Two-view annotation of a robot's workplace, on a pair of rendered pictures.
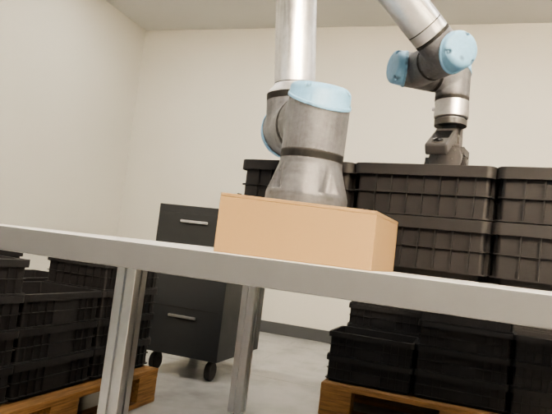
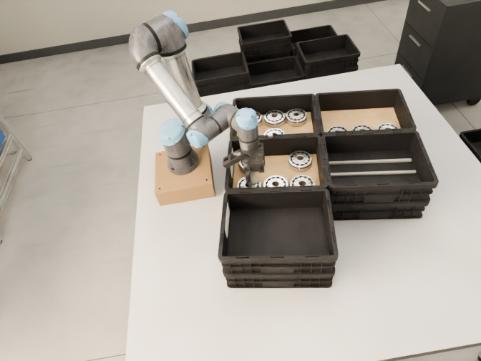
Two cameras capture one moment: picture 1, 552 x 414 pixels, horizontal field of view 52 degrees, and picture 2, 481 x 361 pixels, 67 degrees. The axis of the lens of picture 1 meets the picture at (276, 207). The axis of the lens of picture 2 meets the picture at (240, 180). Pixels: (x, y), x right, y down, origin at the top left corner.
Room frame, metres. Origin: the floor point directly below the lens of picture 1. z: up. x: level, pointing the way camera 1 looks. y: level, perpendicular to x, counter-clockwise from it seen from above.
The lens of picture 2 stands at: (0.83, -1.30, 2.01)
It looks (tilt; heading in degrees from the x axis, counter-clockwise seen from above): 48 degrees down; 70
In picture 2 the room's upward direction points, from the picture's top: 9 degrees counter-clockwise
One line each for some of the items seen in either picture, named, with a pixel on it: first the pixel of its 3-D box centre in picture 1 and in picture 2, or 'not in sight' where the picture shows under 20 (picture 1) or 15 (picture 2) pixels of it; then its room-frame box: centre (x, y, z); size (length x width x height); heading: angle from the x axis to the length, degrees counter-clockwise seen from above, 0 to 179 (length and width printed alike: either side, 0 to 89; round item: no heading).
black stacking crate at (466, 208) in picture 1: (439, 205); (275, 171); (1.34, -0.39, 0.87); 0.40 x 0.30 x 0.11; 150
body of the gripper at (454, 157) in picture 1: (449, 148); (253, 157); (1.25, -0.37, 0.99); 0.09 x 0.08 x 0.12; 150
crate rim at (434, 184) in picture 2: not in sight; (375, 159); (1.68, -0.59, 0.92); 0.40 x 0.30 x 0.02; 150
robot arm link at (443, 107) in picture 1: (449, 112); (249, 141); (1.24, -0.36, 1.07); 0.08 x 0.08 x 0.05
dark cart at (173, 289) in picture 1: (209, 289); (450, 48); (3.27, 0.32, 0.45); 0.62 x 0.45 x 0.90; 161
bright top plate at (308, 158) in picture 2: not in sight; (300, 159); (1.47, -0.38, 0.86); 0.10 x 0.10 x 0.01
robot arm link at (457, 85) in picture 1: (452, 78); (246, 124); (1.24, -0.36, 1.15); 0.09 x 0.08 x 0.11; 106
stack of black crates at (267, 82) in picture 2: (27, 335); (274, 89); (2.03, 0.82, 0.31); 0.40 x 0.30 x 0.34; 161
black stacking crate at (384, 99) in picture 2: not in sight; (360, 120); (1.83, -0.33, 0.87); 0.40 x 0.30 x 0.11; 150
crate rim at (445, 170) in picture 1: (441, 185); (275, 163); (1.34, -0.39, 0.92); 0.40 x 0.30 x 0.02; 150
